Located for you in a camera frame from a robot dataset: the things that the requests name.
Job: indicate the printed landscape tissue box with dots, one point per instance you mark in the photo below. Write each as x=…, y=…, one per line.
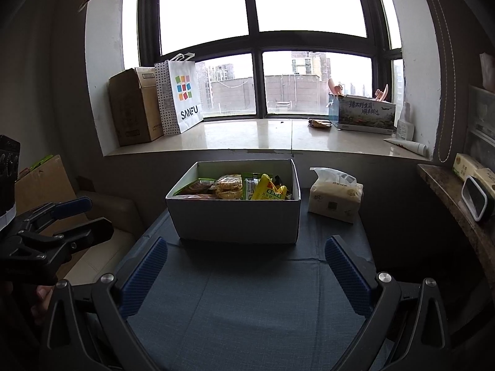
x=365, y=114

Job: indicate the open brown cardboard box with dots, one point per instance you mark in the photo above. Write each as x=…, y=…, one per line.
x=42, y=185

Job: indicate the clear plastic drawer cabinet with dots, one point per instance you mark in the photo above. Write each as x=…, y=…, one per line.
x=481, y=123

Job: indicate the clear cookie packet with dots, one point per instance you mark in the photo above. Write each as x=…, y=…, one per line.
x=228, y=187

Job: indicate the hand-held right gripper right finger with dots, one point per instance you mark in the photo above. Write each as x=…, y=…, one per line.
x=346, y=274

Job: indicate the small snack packet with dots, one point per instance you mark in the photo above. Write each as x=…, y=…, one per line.
x=320, y=123

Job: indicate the green snack packet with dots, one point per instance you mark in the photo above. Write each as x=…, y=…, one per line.
x=251, y=187

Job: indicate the light cardboard box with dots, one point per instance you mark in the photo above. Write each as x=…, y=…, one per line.
x=147, y=75

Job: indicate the yellow green-label snack packet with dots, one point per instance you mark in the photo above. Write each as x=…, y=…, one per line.
x=270, y=189

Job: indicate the white polka-dot shopping bag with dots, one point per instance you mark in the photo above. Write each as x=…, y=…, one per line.
x=180, y=96

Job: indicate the beige carton box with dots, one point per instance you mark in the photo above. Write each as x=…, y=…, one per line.
x=473, y=166

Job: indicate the white framed black device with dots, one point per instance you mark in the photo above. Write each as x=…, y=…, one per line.
x=477, y=199

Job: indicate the white cardboard box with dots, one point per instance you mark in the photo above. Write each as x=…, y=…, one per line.
x=236, y=216

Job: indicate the person's left hand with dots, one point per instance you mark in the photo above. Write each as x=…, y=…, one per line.
x=43, y=301

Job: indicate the brown snack packet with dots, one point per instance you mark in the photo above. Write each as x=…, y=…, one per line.
x=197, y=187

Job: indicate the white plastic bottle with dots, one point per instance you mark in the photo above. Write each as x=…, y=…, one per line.
x=405, y=125

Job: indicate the soft tissue pack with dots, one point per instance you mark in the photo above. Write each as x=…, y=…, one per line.
x=334, y=197

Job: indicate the blue tablecloth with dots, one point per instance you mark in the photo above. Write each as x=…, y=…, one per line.
x=247, y=297

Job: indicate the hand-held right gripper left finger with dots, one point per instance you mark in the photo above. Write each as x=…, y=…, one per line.
x=145, y=274

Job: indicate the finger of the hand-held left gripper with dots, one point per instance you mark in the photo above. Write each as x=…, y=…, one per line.
x=85, y=230
x=69, y=206

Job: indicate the white tube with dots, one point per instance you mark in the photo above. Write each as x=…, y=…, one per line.
x=408, y=146

